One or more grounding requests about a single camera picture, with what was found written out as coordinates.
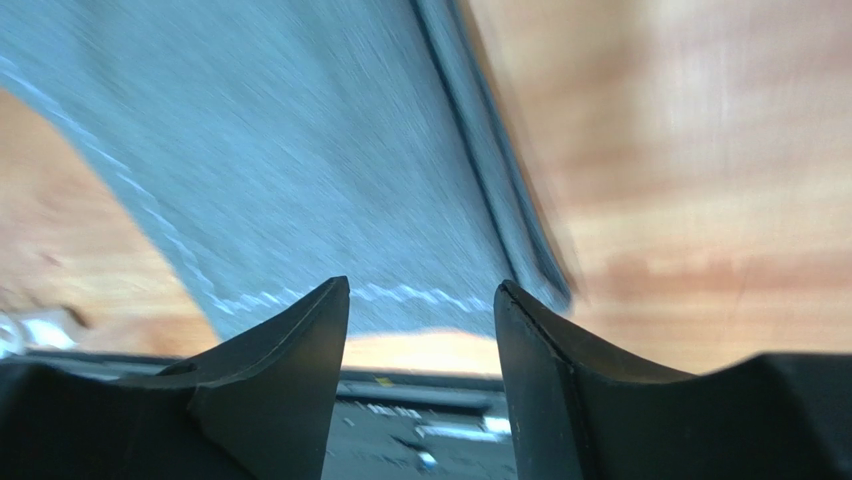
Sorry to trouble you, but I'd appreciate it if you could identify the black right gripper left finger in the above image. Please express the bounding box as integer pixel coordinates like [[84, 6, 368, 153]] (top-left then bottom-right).
[[1, 277, 350, 479]]

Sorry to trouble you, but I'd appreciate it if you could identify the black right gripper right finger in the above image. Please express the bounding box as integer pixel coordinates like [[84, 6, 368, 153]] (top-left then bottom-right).
[[494, 281, 851, 479]]

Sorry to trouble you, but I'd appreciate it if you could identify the grey cloth napkin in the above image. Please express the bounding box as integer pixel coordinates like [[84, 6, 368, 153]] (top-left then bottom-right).
[[1, 1, 571, 339]]

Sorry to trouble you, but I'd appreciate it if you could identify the white clothes rack base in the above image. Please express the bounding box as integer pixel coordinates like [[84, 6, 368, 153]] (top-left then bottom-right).
[[1, 307, 88, 358]]

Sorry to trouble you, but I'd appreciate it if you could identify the black mounting rail plate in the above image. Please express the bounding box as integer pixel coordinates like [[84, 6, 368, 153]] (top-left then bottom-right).
[[0, 349, 517, 480]]

